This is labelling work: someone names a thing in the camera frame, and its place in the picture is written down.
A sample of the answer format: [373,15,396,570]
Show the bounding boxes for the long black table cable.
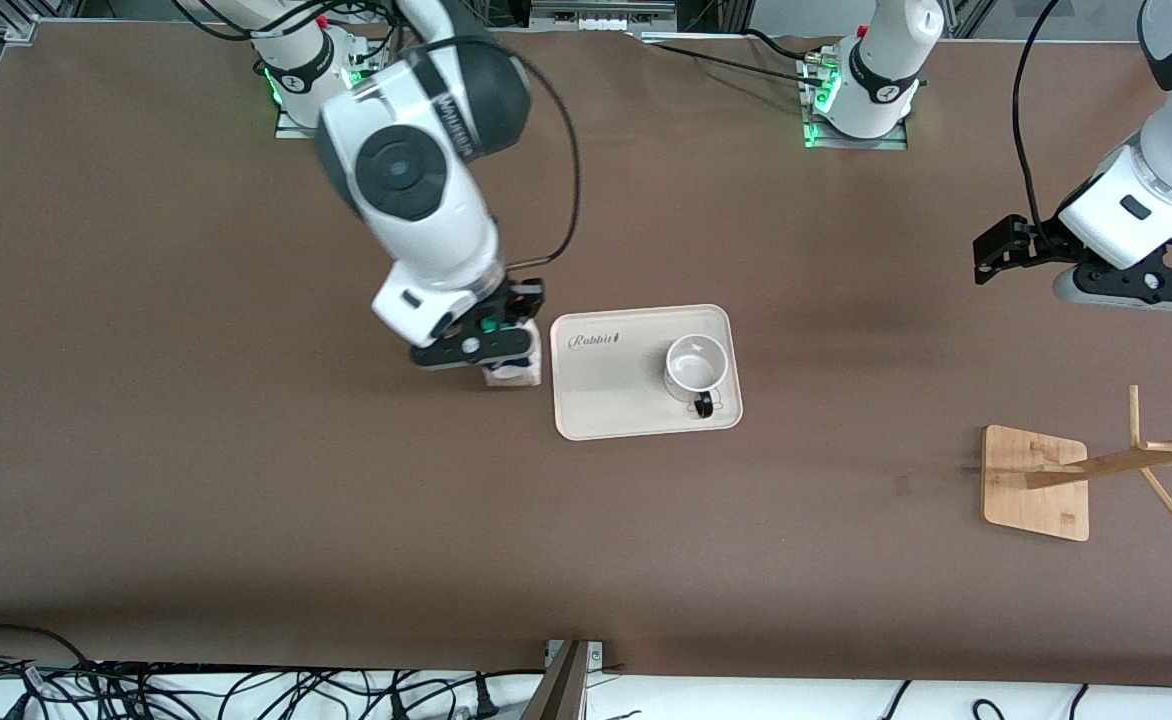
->
[658,42,829,89]

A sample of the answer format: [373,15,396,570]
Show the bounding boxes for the grey power strip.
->
[531,0,679,33]

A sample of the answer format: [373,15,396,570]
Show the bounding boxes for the wooden cup rack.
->
[982,385,1172,542]

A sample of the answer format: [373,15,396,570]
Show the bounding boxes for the metal base plate of right arm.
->
[274,100,379,141]

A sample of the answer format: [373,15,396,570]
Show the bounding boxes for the short black table cable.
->
[743,28,819,63]

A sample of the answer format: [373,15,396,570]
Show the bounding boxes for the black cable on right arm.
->
[386,35,584,293]

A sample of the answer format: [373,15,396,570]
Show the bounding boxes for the metal base plate of left arm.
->
[801,108,909,151]

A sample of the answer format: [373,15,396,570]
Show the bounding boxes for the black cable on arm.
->
[386,35,584,293]
[1012,0,1063,251]

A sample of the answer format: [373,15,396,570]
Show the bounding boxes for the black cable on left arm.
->
[1012,0,1063,251]

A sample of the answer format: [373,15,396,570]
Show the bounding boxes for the white cup with black handle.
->
[663,333,730,419]

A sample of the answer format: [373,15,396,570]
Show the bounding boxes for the tangled black floor cables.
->
[0,625,547,720]

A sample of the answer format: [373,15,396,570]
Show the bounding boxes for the cream rabbit print tray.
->
[550,304,744,442]

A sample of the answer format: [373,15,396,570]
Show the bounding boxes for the blue white milk carton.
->
[484,318,544,389]

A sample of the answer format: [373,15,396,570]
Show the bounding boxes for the aluminium profile post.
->
[521,640,605,720]

